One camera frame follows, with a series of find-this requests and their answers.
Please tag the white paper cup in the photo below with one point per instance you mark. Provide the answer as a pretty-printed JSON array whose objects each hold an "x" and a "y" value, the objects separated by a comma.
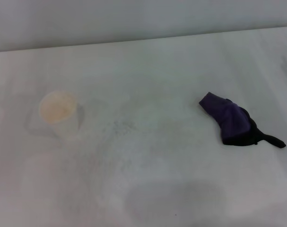
[{"x": 58, "y": 111}]

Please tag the purple rag with black trim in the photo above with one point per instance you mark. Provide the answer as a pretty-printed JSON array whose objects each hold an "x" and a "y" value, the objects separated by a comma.
[{"x": 230, "y": 120}]

